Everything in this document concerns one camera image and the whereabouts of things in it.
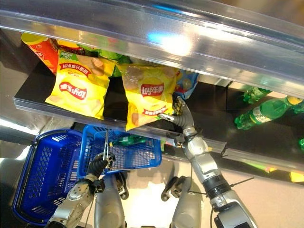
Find black shelf with clear edge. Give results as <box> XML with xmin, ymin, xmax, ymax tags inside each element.
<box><xmin>13</xmin><ymin>60</ymin><xmax>304</xmax><ymax>175</ymax></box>

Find yellow snack pack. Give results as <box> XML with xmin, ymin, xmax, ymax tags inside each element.
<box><xmin>289</xmin><ymin>171</ymin><xmax>304</xmax><ymax>183</ymax></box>

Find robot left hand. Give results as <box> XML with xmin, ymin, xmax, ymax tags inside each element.
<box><xmin>87</xmin><ymin>152</ymin><xmax>117</xmax><ymax>178</ymax></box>

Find blue basket with metal handle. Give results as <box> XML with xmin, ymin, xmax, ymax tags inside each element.
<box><xmin>76</xmin><ymin>124</ymin><xmax>163</xmax><ymax>178</ymax></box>

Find yellow Lay's bag green corner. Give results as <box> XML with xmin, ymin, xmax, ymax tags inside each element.
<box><xmin>45</xmin><ymin>49</ymin><xmax>116</xmax><ymax>120</ymax></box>

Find red chips can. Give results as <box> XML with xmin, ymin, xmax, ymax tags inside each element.
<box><xmin>20</xmin><ymin>32</ymin><xmax>60</xmax><ymax>76</ymax></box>

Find robot left leg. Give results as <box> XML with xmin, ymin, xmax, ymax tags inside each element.
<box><xmin>93</xmin><ymin>172</ymin><xmax>130</xmax><ymax>228</ymax></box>

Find dark red snack bag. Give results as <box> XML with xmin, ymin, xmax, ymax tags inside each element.
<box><xmin>56</xmin><ymin>39</ymin><xmax>85</xmax><ymax>57</ymax></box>

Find yellow Lay's chips bag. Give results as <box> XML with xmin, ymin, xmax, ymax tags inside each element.
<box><xmin>117</xmin><ymin>63</ymin><xmax>179</xmax><ymax>132</ymax></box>

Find clear plastic shelf rail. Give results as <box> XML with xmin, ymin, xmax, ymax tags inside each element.
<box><xmin>0</xmin><ymin>0</ymin><xmax>304</xmax><ymax>100</ymax></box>

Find green chips bag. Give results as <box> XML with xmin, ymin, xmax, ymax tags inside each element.
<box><xmin>76</xmin><ymin>43</ymin><xmax>131</xmax><ymax>78</ymax></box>

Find blue plastic shopping basket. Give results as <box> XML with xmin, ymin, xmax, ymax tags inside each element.
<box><xmin>11</xmin><ymin>129</ymin><xmax>84</xmax><ymax>227</ymax></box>

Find robot right leg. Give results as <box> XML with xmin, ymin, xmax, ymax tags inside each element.
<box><xmin>161</xmin><ymin>176</ymin><xmax>203</xmax><ymax>228</ymax></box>

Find large green soda bottle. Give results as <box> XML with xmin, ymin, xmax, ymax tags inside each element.
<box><xmin>233</xmin><ymin>95</ymin><xmax>304</xmax><ymax>130</ymax></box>

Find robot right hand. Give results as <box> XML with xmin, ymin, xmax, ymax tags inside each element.
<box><xmin>158</xmin><ymin>95</ymin><xmax>198</xmax><ymax>133</ymax></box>

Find robot leg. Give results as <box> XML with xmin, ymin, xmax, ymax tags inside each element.
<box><xmin>161</xmin><ymin>176</ymin><xmax>203</xmax><ymax>228</ymax></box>
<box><xmin>93</xmin><ymin>172</ymin><xmax>130</xmax><ymax>228</ymax></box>

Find green bottle white label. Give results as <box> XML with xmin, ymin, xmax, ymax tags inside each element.
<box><xmin>108</xmin><ymin>135</ymin><xmax>148</xmax><ymax>147</ymax></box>

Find blue chips bag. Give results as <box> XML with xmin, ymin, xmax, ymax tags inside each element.
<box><xmin>175</xmin><ymin>69</ymin><xmax>200</xmax><ymax>100</ymax></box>

